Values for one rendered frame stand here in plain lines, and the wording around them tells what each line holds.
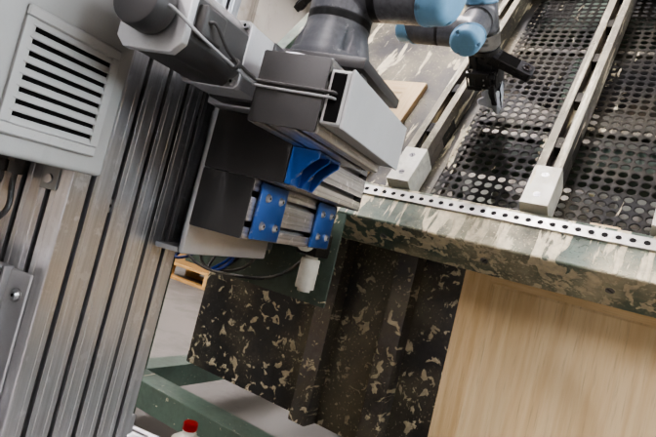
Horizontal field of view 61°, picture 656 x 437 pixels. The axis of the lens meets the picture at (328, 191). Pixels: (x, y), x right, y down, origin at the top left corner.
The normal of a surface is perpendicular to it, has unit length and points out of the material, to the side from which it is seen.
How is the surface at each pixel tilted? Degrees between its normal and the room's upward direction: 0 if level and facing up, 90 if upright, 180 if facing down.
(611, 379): 90
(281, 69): 90
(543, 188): 54
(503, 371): 90
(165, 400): 90
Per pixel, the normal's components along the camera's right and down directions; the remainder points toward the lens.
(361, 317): -0.51, -0.18
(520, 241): -0.28, -0.71
